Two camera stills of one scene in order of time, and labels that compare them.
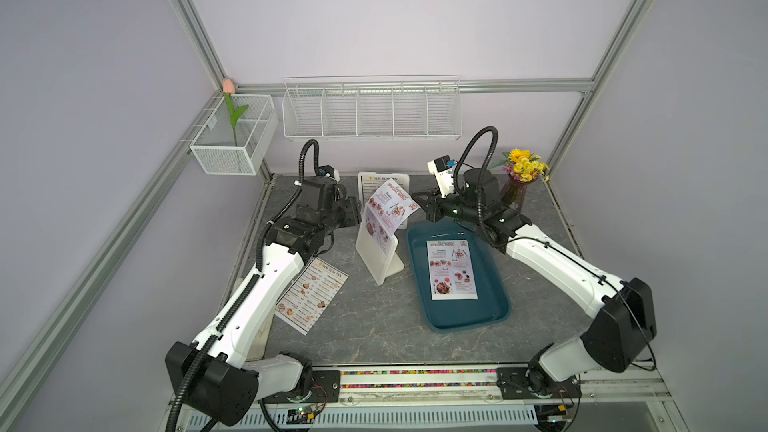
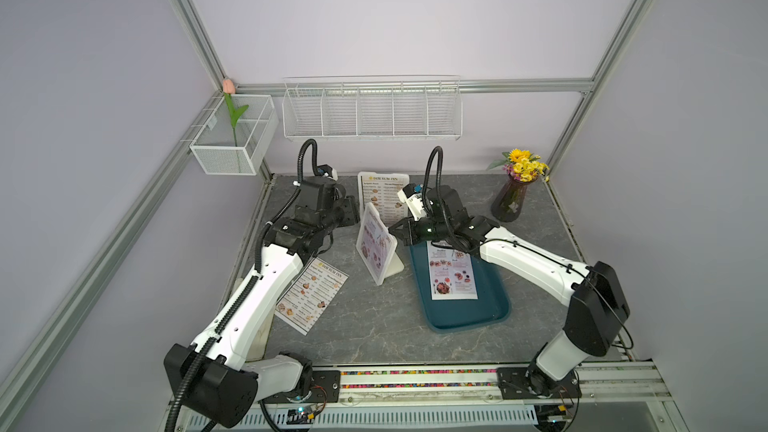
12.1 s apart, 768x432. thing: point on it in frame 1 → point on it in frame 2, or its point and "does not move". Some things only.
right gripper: [428, 204] → [407, 229]
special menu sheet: [450, 270] does not move
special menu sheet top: [388, 211] → [376, 243]
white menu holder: [371, 182] does not move
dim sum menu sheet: [309, 294] does not move
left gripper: [351, 211] does not move
